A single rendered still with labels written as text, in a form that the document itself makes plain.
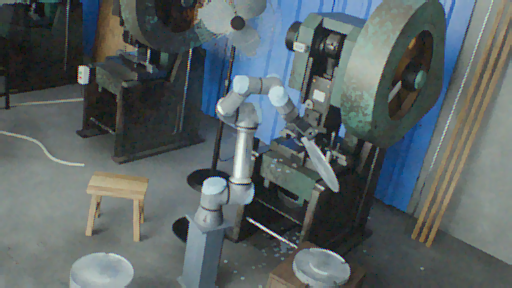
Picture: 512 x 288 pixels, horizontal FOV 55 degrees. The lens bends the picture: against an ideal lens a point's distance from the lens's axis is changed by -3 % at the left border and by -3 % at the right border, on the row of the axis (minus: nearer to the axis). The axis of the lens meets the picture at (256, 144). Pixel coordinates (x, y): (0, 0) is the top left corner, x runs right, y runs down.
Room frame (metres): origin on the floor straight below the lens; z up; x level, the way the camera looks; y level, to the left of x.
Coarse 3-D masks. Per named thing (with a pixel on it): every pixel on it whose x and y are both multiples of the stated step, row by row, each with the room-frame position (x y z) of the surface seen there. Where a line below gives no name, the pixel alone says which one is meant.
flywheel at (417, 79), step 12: (420, 36) 2.80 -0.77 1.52; (408, 48) 2.69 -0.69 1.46; (420, 48) 2.84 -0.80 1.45; (432, 48) 2.87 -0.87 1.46; (408, 60) 2.64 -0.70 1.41; (420, 60) 2.89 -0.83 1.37; (396, 72) 2.59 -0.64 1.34; (408, 72) 2.57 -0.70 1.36; (420, 72) 2.58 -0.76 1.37; (396, 84) 2.60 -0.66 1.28; (408, 84) 2.56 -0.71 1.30; (420, 84) 2.58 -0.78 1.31; (396, 96) 2.72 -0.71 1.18; (408, 96) 2.85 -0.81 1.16; (396, 108) 2.76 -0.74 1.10; (408, 108) 2.81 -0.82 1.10; (396, 120) 2.72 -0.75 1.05
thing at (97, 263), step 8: (88, 256) 1.95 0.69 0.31; (96, 256) 1.97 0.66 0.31; (104, 256) 1.98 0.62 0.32; (112, 256) 1.99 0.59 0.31; (80, 264) 1.88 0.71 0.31; (88, 264) 1.90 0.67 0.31; (96, 264) 1.91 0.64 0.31; (104, 264) 1.91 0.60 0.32; (112, 264) 1.93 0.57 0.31; (120, 264) 1.94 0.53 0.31; (128, 264) 1.96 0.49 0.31; (72, 272) 1.82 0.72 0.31; (80, 272) 1.83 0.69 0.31; (88, 272) 1.84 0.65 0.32; (96, 272) 1.84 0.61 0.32; (104, 272) 1.86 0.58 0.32; (112, 272) 1.87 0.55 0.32; (120, 272) 1.89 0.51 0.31; (128, 272) 1.90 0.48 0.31; (72, 280) 1.76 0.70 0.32; (80, 280) 1.78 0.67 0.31; (88, 280) 1.79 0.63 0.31; (96, 280) 1.80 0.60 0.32; (104, 280) 1.81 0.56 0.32; (112, 280) 1.82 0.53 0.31; (120, 280) 1.83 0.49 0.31; (128, 280) 1.84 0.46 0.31
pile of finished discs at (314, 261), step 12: (300, 252) 2.24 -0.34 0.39; (312, 252) 2.26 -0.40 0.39; (324, 252) 2.28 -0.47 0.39; (300, 264) 2.13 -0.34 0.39; (312, 264) 2.14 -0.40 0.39; (324, 264) 2.16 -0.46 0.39; (336, 264) 2.19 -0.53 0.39; (300, 276) 2.06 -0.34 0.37; (312, 276) 2.05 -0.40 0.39; (324, 276) 2.07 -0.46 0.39; (336, 276) 2.09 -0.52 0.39; (348, 276) 2.10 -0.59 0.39
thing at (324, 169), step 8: (312, 144) 2.13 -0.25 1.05; (312, 152) 2.20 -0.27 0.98; (320, 152) 2.07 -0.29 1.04; (312, 160) 2.28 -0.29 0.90; (320, 160) 2.16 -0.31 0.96; (320, 168) 2.22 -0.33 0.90; (328, 168) 2.05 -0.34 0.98; (328, 176) 2.12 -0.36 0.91; (328, 184) 2.20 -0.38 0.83; (336, 184) 2.05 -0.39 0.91
